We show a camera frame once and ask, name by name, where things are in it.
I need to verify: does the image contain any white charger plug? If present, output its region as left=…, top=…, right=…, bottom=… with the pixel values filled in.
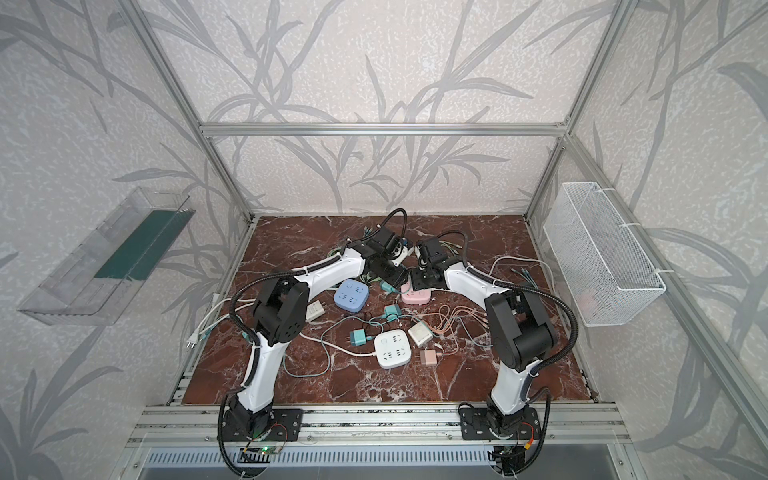
left=407, top=322, right=434, bottom=348
left=306, top=301, right=325, bottom=322

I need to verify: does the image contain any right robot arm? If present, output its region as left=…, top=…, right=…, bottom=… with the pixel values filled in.
left=410, top=237, right=579, bottom=438

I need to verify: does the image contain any blue power strip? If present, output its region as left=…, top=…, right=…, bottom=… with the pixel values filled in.
left=333, top=279, right=370, bottom=313

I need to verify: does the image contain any white wire basket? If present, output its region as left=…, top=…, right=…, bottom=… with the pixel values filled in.
left=544, top=182, right=666, bottom=327

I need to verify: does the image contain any pink charging cable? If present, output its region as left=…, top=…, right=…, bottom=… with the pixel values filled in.
left=431, top=302, right=490, bottom=343

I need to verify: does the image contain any clear plastic tray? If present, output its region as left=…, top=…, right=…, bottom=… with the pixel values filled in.
left=18, top=187, right=196, bottom=326

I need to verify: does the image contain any teal charger plug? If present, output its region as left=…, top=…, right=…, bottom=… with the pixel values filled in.
left=349, top=329, right=373, bottom=347
left=384, top=304, right=402, bottom=322

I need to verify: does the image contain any pink power strip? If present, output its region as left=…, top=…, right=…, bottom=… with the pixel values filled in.
left=400, top=284, right=432, bottom=306

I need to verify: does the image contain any white power strip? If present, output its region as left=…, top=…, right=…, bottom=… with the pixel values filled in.
left=374, top=329, right=412, bottom=370

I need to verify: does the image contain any teal charging cable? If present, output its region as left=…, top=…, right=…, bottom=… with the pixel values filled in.
left=509, top=266, right=541, bottom=295

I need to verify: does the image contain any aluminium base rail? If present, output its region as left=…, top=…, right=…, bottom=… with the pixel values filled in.
left=127, top=402, right=631, bottom=448

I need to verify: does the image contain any pink charger plug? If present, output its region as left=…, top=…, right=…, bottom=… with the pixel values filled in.
left=419, top=349, right=438, bottom=367

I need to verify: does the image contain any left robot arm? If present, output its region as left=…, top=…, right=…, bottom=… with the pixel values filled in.
left=220, top=226, right=413, bottom=438

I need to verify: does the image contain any white power cord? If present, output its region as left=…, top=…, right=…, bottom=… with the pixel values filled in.
left=185, top=293, right=385, bottom=378

